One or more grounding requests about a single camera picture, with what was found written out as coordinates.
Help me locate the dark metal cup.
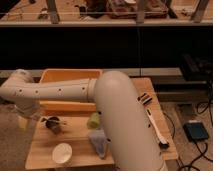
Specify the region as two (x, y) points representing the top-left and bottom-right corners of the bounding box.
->
(45, 117), (61, 134)

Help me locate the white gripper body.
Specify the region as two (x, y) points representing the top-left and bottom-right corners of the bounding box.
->
(15, 105), (41, 121)

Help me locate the green apple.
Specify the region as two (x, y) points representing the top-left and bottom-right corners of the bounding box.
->
(87, 113), (100, 129)

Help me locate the grey triangular cloth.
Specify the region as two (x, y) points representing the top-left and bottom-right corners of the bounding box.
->
(88, 130), (108, 159)

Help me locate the wooden table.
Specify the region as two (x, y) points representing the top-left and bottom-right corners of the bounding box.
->
(25, 78), (178, 171)

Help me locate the black cable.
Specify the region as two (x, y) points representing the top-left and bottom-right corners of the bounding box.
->
(176, 99), (213, 171)

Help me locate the black foot pedal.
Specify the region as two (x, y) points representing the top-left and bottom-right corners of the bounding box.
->
(183, 122), (209, 142)

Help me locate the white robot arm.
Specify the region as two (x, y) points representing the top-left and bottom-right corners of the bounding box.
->
(0, 69), (168, 171)

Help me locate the white handled brush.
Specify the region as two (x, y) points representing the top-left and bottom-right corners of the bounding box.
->
(147, 109), (169, 149)

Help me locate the yellow plastic bin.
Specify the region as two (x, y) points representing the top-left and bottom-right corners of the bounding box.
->
(40, 69), (103, 115)

